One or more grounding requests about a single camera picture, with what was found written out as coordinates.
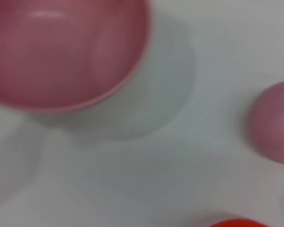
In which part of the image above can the pink toy bun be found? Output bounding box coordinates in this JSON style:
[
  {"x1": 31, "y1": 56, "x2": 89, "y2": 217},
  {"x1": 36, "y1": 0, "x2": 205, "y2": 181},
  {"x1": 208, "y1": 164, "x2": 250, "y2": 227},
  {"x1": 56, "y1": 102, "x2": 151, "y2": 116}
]
[{"x1": 247, "y1": 80, "x2": 284, "y2": 166}]

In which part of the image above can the pink plastic bowl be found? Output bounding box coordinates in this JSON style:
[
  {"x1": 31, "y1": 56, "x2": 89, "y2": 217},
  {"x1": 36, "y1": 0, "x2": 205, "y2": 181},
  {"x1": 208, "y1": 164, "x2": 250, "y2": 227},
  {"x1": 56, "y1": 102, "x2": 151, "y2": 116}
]
[{"x1": 0, "y1": 0, "x2": 155, "y2": 115}]

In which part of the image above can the orange toy fruit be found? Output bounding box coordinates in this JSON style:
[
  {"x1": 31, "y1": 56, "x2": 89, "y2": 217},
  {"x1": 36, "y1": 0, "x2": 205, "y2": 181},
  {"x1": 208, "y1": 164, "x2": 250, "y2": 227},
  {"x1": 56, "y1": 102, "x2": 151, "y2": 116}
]
[{"x1": 209, "y1": 218, "x2": 271, "y2": 227}]

